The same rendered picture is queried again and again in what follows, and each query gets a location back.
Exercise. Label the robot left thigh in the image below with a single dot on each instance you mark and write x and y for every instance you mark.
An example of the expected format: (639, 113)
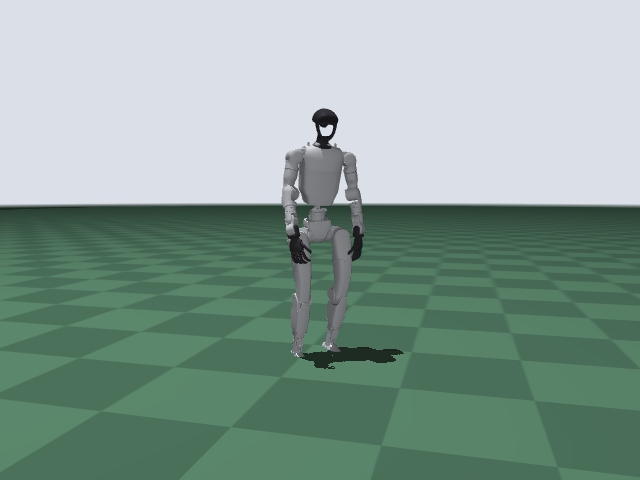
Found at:
(342, 263)

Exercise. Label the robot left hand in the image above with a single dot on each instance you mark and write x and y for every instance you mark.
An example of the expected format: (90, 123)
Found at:
(357, 247)

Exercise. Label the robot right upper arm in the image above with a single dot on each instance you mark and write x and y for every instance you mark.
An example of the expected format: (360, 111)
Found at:
(293, 158)

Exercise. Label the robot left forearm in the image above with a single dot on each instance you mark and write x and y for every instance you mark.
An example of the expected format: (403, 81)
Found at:
(356, 213)

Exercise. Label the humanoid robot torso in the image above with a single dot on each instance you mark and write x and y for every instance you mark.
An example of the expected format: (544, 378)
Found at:
(319, 178)

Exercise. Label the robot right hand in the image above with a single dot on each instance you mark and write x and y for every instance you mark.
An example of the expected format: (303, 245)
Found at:
(296, 246)

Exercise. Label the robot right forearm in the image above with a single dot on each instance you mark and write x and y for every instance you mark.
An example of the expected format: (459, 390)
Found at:
(289, 206)

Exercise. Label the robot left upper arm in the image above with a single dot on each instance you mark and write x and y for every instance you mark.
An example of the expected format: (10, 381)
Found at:
(350, 172)

